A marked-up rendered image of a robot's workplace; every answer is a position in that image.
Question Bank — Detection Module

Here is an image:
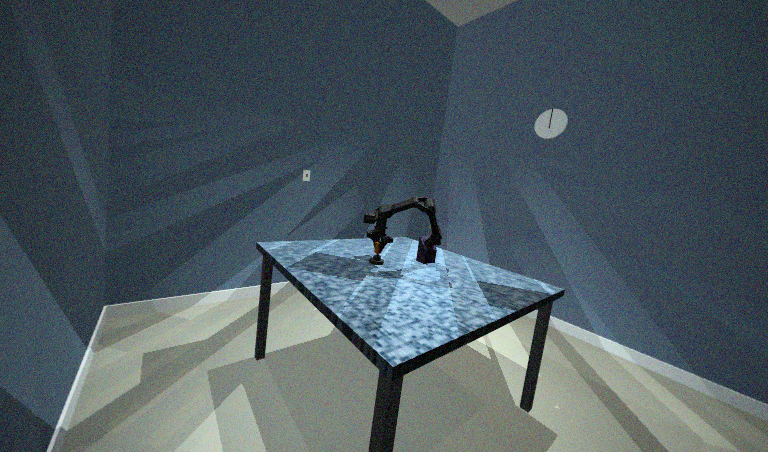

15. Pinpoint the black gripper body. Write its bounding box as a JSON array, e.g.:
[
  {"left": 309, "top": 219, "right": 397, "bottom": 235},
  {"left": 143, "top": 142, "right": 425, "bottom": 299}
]
[{"left": 374, "top": 224, "right": 394, "bottom": 243}]

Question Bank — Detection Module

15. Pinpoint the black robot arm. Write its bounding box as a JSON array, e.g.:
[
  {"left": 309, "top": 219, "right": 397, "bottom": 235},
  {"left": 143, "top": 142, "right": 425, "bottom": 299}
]
[{"left": 364, "top": 197, "right": 442, "bottom": 248}]

